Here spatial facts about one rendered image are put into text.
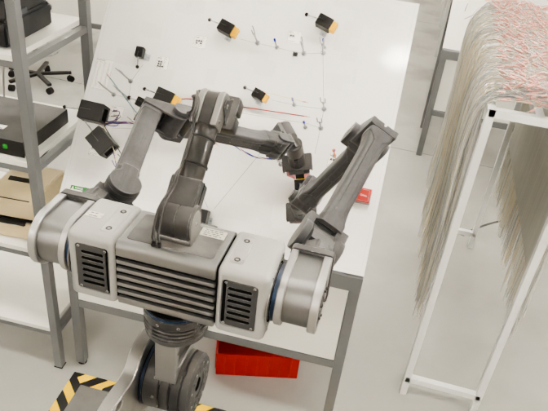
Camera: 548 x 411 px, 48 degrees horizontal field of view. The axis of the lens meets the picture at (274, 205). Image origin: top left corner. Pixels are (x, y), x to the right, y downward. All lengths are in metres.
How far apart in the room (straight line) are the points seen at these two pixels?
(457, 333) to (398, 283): 0.45
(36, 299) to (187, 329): 1.84
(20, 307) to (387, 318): 1.83
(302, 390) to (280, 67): 1.47
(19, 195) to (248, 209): 0.94
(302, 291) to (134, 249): 0.32
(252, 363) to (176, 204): 1.83
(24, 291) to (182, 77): 1.30
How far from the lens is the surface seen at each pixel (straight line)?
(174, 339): 1.26
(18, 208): 2.63
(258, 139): 1.88
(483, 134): 2.25
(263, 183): 2.24
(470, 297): 3.70
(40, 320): 2.92
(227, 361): 2.89
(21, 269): 3.21
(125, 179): 1.42
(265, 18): 2.42
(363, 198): 2.18
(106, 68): 2.50
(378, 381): 3.06
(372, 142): 1.49
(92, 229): 1.19
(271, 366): 2.91
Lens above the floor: 2.22
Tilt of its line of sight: 33 degrees down
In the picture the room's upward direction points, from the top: 7 degrees clockwise
